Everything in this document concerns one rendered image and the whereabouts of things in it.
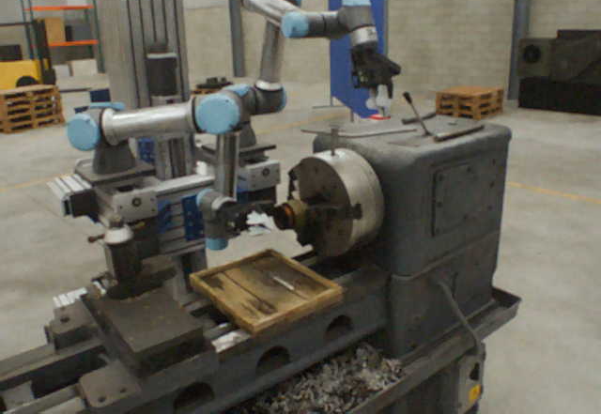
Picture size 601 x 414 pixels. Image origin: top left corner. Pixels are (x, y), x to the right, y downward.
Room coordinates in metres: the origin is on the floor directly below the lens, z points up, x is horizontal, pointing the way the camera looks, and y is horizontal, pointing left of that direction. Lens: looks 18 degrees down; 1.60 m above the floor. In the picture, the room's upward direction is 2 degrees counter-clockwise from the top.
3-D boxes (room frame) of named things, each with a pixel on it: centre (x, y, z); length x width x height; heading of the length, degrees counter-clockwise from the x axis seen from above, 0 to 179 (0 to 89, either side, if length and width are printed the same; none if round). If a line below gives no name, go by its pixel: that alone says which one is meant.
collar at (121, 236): (1.15, 0.47, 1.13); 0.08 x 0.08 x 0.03
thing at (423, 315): (1.73, -0.38, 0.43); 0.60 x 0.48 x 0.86; 128
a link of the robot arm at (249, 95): (1.97, 0.26, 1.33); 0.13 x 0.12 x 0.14; 121
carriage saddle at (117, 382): (1.05, 0.47, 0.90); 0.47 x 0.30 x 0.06; 38
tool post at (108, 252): (1.14, 0.47, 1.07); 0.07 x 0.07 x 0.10; 38
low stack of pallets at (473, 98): (9.12, -3.08, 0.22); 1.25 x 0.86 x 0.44; 138
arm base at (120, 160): (1.67, 0.66, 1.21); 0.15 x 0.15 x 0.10
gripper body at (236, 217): (1.39, 0.20, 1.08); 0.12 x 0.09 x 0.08; 38
